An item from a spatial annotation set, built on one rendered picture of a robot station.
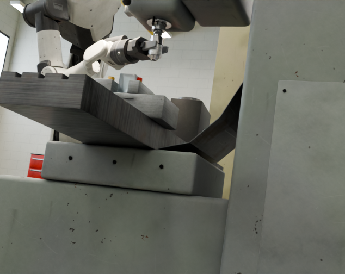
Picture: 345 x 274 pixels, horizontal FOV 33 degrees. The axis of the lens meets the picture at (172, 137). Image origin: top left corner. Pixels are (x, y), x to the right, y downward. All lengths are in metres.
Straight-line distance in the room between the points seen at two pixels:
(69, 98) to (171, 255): 0.57
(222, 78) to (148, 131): 2.12
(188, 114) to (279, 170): 0.70
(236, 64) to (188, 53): 8.33
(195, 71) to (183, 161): 10.25
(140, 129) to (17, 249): 0.56
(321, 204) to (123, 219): 0.57
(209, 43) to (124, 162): 10.34
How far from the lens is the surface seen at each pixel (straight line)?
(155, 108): 1.68
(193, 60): 11.99
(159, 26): 2.00
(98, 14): 2.47
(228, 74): 3.76
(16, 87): 1.42
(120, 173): 1.74
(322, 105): 1.56
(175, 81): 11.96
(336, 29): 1.63
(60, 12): 2.37
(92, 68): 2.17
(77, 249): 1.79
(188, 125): 2.15
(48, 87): 1.37
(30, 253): 1.87
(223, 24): 2.05
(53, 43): 2.32
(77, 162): 1.81
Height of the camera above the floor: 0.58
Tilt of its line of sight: 10 degrees up
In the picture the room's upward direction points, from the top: 8 degrees clockwise
